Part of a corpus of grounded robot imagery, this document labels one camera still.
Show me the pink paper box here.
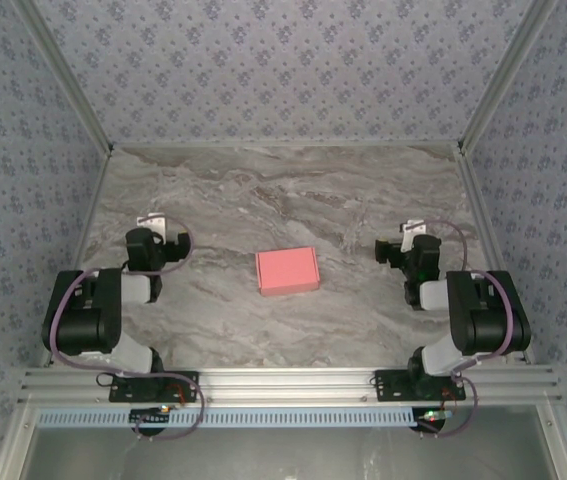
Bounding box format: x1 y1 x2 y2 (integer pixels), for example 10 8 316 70
256 246 320 297

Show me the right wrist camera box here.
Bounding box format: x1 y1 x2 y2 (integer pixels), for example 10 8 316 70
399 218 428 254

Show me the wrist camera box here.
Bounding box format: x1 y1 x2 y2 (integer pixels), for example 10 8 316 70
399 218 428 254
135 212 168 241

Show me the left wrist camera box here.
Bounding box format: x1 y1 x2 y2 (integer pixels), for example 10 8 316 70
135 212 168 241

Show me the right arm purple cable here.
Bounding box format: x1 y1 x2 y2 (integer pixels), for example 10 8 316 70
405 217 523 440

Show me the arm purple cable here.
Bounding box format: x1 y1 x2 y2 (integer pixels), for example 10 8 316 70
47 212 208 442
405 217 523 440

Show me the aluminium side rail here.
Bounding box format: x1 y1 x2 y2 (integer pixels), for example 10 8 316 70
454 142 535 365
37 147 114 371

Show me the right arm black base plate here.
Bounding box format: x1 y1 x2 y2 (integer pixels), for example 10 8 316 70
373 368 468 404

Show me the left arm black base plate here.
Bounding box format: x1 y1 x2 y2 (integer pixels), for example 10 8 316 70
108 370 200 404

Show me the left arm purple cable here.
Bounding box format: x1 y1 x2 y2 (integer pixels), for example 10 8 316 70
47 212 208 442

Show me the wide aluminium mounting rail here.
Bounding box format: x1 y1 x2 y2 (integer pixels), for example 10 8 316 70
17 366 563 405

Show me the light blue slotted cable duct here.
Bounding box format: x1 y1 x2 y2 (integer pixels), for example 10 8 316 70
35 406 422 430

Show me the aluminium corner post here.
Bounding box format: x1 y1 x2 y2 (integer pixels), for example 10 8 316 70
12 0 115 154
456 0 560 151

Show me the aluminium lower frame rail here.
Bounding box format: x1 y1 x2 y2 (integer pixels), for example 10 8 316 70
536 403 567 480
0 403 39 480

